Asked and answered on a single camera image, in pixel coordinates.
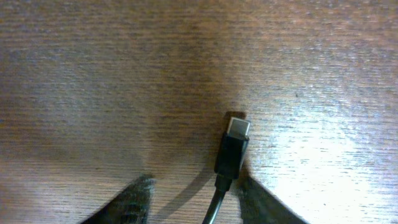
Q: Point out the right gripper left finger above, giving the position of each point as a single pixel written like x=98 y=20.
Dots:
x=130 y=206

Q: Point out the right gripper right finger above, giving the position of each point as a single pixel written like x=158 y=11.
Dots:
x=259 y=206

